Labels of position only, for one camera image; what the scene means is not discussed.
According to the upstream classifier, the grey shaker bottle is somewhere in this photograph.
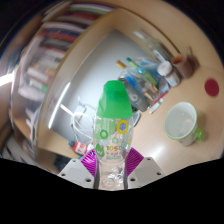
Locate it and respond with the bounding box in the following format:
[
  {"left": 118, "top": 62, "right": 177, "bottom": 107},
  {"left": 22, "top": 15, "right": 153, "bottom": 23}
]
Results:
[{"left": 119, "top": 78, "right": 152, "bottom": 113}]

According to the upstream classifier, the white desk lamp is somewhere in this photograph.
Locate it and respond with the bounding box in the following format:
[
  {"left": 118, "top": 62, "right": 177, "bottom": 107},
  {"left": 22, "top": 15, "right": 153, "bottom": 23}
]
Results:
[{"left": 70, "top": 98, "right": 98, "bottom": 136}]

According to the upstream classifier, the wooden shelf unit with books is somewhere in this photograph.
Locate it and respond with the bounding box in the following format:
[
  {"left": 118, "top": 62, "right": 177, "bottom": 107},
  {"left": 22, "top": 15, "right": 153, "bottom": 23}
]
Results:
[{"left": 9, "top": 2, "right": 116, "bottom": 161}]

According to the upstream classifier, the flat round red coaster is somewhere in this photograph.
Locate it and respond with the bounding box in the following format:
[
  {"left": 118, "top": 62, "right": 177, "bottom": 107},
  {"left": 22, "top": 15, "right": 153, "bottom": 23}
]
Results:
[{"left": 204, "top": 77, "right": 220, "bottom": 98}]

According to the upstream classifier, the red and white small container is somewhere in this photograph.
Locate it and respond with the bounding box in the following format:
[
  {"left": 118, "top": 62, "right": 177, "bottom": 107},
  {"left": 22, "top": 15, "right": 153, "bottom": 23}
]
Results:
[{"left": 72, "top": 139, "right": 88, "bottom": 156}]

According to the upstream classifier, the white mug with green handle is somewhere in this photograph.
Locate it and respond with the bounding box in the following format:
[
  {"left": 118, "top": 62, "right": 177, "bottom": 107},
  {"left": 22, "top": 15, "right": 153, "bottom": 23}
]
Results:
[{"left": 162, "top": 101, "right": 205, "bottom": 147}]

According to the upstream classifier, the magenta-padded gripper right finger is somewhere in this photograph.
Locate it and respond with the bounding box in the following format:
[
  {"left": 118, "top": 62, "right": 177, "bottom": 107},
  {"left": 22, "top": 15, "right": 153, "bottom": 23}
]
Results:
[{"left": 123, "top": 147, "right": 165, "bottom": 190}]

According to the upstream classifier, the white marker pen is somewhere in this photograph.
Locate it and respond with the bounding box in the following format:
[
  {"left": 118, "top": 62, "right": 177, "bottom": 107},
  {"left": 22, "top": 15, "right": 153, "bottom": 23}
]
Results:
[{"left": 148, "top": 97, "right": 165, "bottom": 115}]

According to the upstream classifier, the clear glass bottle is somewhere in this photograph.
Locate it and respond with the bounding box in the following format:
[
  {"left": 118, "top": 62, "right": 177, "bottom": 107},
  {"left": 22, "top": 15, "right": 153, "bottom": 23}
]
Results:
[{"left": 133, "top": 29, "right": 168, "bottom": 64}]

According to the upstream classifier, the clear bottle with green cap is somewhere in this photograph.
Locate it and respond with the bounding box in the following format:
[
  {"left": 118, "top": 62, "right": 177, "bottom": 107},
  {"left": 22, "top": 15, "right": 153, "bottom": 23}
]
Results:
[{"left": 93, "top": 79, "right": 135, "bottom": 191}]

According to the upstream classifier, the green glass bottle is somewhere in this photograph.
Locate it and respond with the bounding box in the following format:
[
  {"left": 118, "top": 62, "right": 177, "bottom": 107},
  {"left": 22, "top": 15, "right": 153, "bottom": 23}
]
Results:
[{"left": 125, "top": 57, "right": 158, "bottom": 85}]

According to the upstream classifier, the clear bottle with yellow cap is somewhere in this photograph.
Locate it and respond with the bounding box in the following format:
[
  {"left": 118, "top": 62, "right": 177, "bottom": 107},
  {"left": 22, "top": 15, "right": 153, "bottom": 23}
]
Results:
[{"left": 115, "top": 59, "right": 134, "bottom": 76}]

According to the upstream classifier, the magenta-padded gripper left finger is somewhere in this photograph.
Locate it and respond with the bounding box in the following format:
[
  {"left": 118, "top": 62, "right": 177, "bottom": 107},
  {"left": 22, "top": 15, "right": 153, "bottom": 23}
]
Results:
[{"left": 58, "top": 148, "right": 100, "bottom": 190}]

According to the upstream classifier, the brown jar with white lid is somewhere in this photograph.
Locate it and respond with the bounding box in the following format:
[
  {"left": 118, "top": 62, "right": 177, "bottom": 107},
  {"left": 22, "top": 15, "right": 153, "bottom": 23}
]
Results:
[{"left": 156, "top": 60, "right": 181, "bottom": 88}]

